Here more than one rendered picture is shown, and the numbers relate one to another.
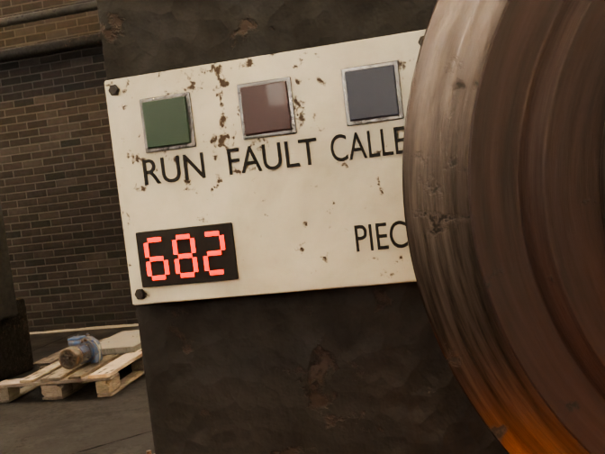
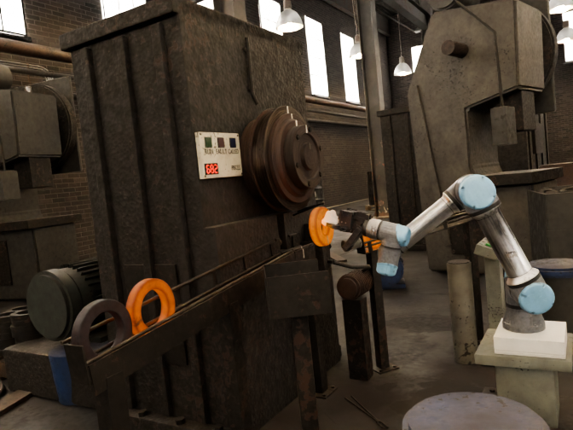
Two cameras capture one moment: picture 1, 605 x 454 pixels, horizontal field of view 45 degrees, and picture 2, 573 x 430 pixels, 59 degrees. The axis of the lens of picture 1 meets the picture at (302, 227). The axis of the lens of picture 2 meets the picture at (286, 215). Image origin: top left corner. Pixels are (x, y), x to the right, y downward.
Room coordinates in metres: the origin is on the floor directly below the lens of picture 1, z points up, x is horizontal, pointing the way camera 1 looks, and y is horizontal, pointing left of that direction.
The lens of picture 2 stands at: (-0.31, 1.91, 1.02)
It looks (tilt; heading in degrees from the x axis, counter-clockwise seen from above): 4 degrees down; 288
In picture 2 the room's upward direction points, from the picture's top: 6 degrees counter-clockwise
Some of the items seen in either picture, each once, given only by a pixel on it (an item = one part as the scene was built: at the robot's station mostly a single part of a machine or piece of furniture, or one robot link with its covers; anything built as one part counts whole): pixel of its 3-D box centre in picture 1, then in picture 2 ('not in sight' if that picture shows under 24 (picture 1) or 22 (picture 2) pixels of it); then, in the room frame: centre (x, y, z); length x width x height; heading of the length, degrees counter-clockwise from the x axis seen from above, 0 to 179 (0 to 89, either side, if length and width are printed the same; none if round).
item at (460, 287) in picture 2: not in sight; (462, 310); (-0.32, -0.79, 0.26); 0.12 x 0.12 x 0.52
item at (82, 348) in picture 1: (87, 348); not in sight; (4.80, 1.50, 0.25); 0.40 x 0.24 x 0.22; 167
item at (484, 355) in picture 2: not in sight; (525, 348); (-0.54, -0.18, 0.28); 0.32 x 0.32 x 0.04; 77
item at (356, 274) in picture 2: not in sight; (359, 322); (0.18, -0.58, 0.27); 0.22 x 0.13 x 0.53; 77
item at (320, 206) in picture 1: (277, 175); (220, 154); (0.56, 0.01, 1.15); 0.26 x 0.02 x 0.18; 77
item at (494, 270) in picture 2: not in sight; (496, 300); (-0.49, -0.79, 0.31); 0.24 x 0.16 x 0.62; 77
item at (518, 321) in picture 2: not in sight; (523, 314); (-0.54, -0.18, 0.41); 0.15 x 0.15 x 0.10
